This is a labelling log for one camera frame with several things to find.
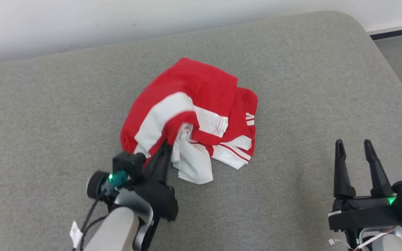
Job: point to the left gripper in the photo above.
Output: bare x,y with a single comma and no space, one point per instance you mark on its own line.
159,198

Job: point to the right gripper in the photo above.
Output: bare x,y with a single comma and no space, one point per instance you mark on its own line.
361,212

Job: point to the red jersey number 23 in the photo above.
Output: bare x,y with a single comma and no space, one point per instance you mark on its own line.
194,164

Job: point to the red white striped shorts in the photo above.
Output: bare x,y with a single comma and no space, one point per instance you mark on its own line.
194,80

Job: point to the black baseboard strip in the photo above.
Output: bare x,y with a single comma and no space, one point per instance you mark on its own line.
400,32

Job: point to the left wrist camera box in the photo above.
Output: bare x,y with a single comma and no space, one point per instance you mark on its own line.
129,164

